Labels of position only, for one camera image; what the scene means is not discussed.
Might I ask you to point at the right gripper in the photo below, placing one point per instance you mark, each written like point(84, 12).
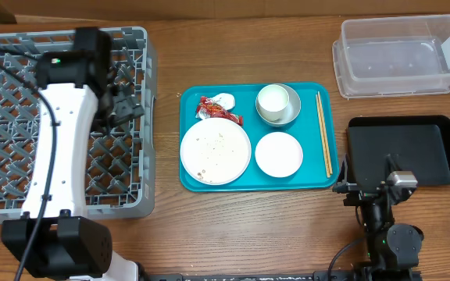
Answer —
point(362, 187)

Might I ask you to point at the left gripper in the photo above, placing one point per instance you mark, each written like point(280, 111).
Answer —
point(130, 108)

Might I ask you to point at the red snack wrapper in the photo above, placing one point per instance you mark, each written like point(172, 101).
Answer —
point(209, 109)

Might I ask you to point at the small pink bowl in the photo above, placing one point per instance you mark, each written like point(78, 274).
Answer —
point(279, 154)

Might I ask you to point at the white tissue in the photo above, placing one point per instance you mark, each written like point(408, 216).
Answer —
point(225, 100)

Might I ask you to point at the white cup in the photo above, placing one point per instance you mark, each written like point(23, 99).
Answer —
point(273, 100)

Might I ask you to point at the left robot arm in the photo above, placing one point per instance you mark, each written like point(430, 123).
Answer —
point(53, 237)

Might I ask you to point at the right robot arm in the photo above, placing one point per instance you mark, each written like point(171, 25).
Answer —
point(393, 249)

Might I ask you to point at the grey plastic dish rack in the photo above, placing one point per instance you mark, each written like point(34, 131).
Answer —
point(120, 169)

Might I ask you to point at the black plastic tray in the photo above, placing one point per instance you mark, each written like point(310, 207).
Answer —
point(419, 144)

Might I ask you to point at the teal serving tray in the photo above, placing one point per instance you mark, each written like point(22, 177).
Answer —
point(305, 128)

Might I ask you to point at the left wooden chopstick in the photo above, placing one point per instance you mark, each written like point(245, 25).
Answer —
point(323, 136)

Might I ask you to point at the wooden chopstick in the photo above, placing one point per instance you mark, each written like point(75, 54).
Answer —
point(326, 138)
point(323, 136)

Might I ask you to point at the right wooden chopstick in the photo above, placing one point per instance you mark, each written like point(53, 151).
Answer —
point(326, 138)

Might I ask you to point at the large white plate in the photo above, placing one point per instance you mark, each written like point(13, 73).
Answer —
point(215, 151)

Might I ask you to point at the grey bowl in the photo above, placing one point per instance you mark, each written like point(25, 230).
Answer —
point(292, 110)

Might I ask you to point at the clear plastic bin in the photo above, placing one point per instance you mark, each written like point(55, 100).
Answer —
point(393, 56)

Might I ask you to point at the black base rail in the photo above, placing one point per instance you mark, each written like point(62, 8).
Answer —
point(244, 277)

